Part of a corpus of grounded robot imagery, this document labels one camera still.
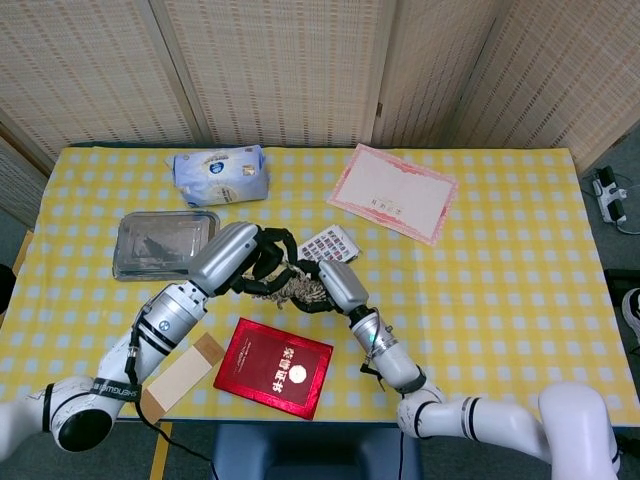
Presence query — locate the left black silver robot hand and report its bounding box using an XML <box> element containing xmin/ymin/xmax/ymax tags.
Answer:
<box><xmin>186</xmin><ymin>220</ymin><xmax>303</xmax><ymax>301</ymax></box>

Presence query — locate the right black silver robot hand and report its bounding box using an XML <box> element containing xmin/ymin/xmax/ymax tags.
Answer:
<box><xmin>286</xmin><ymin>258</ymin><xmax>372</xmax><ymax>318</ymax></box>

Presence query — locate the speckled braided rope bundle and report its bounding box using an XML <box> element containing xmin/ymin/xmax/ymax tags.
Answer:
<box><xmin>243</xmin><ymin>261</ymin><xmax>329</xmax><ymax>310</ymax></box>

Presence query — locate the small box with colourful grid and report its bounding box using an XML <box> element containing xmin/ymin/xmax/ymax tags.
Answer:
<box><xmin>296</xmin><ymin>223</ymin><xmax>362</xmax><ymax>265</ymax></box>

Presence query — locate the rectangular stainless steel tray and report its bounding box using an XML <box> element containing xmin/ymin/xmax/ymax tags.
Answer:
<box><xmin>111</xmin><ymin>209</ymin><xmax>223</xmax><ymax>283</ymax></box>

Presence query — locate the blue white tissue pack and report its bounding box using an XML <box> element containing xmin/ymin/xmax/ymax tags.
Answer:
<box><xmin>164</xmin><ymin>144</ymin><xmax>272</xmax><ymax>209</ymax></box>

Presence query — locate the red certificate book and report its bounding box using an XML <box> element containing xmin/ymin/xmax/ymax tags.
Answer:
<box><xmin>212</xmin><ymin>316</ymin><xmax>335</xmax><ymax>422</ymax></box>

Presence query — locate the pink bordered paper certificate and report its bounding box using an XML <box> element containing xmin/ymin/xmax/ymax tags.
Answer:
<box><xmin>326</xmin><ymin>142</ymin><xmax>460</xmax><ymax>248</ymax></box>

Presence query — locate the beige brown paper bookmark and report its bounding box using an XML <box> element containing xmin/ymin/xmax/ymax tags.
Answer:
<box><xmin>140</xmin><ymin>331</ymin><xmax>226</xmax><ymax>427</ymax></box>

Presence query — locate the yellow white checkered tablecloth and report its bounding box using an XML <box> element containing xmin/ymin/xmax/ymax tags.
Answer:
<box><xmin>0</xmin><ymin>145</ymin><xmax>627</xmax><ymax>427</ymax></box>

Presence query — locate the dark blue chair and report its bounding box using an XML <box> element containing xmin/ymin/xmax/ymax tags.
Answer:
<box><xmin>208</xmin><ymin>423</ymin><xmax>424</xmax><ymax>480</ymax></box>

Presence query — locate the woven bamboo folding screen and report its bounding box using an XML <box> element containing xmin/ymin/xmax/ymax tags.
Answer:
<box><xmin>0</xmin><ymin>0</ymin><xmax>640</xmax><ymax>221</ymax></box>

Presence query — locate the black object beside table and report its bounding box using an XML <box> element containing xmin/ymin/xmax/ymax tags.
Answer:
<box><xmin>0</xmin><ymin>262</ymin><xmax>17</xmax><ymax>303</ymax></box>

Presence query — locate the white power strip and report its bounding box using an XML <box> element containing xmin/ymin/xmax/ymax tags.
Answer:
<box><xmin>591</xmin><ymin>166</ymin><xmax>632</xmax><ymax>225</ymax></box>

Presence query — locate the white sneaker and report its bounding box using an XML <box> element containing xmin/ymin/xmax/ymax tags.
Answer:
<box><xmin>620</xmin><ymin>286</ymin><xmax>640</xmax><ymax>347</ymax></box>

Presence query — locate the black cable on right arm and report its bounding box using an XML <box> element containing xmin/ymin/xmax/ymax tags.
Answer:
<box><xmin>359</xmin><ymin>319</ymin><xmax>406</xmax><ymax>480</ymax></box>

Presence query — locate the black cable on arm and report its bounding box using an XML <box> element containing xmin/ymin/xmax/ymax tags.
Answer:
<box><xmin>123</xmin><ymin>299</ymin><xmax>217</xmax><ymax>464</ymax></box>
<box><xmin>359</xmin><ymin>319</ymin><xmax>406</xmax><ymax>480</ymax></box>

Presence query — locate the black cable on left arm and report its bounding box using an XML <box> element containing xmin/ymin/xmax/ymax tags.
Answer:
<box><xmin>123</xmin><ymin>299</ymin><xmax>217</xmax><ymax>464</ymax></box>

